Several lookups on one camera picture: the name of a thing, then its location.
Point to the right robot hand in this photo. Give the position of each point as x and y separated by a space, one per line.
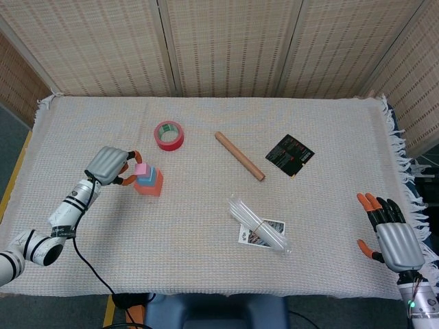
398 243

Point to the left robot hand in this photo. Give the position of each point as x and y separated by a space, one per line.
104 164

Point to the pink cube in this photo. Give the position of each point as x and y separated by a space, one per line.
141 169

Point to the blue cube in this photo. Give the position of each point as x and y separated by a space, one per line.
145 179

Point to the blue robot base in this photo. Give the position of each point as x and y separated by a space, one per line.
212 313

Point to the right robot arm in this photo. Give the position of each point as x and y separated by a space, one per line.
422 305

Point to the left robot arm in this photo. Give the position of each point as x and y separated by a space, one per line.
65 209

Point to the orange cube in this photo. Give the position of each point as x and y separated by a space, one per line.
149 190

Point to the black equipment box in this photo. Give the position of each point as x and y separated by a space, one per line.
428 188

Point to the red tape roll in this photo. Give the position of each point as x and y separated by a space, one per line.
171 146

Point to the woven folding screen panel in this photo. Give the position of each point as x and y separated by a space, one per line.
233 44
415 79
346 44
96 44
17 79

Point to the brown cardboard tube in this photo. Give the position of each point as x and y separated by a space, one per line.
240 156

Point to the white woven tablecloth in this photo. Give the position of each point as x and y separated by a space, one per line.
205 260

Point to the black printed packet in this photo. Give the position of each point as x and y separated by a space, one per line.
289 154

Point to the tan rubber band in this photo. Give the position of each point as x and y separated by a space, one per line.
259 225

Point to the clear bag of sticks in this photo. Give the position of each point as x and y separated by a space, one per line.
254 219

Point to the white printed photo card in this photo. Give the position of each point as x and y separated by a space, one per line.
246 237

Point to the orange base part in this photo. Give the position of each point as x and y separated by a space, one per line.
135 317

